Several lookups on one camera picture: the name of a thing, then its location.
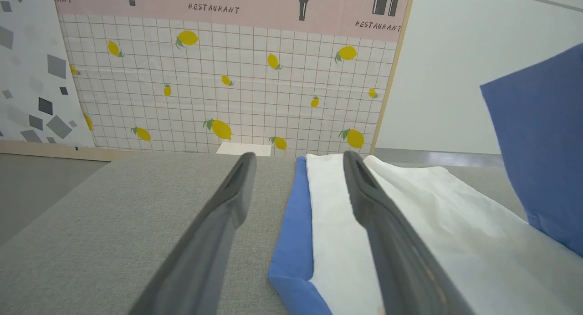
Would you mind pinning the white rectangular block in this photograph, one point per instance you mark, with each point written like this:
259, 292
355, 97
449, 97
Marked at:
243, 149

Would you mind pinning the blue and white garment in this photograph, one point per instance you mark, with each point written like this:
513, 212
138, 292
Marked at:
464, 242

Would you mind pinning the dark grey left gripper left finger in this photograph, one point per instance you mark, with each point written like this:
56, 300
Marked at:
205, 251

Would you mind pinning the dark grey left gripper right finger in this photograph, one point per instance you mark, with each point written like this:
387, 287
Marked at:
401, 260

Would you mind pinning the grey squares print panel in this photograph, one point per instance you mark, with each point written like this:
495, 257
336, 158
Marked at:
32, 78

